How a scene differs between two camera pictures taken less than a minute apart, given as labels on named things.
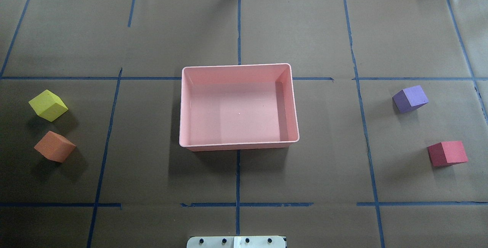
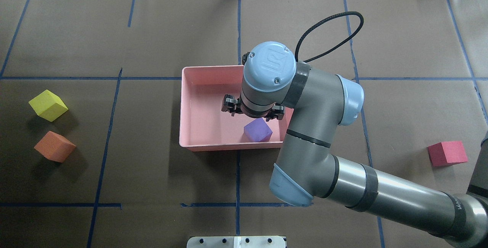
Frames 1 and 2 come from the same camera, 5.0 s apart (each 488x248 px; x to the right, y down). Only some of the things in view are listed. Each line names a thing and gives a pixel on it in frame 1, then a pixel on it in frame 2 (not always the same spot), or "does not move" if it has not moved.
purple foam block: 410,99 to 258,131
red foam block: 447,153 does not move
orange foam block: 55,147 does not move
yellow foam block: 47,105 does not move
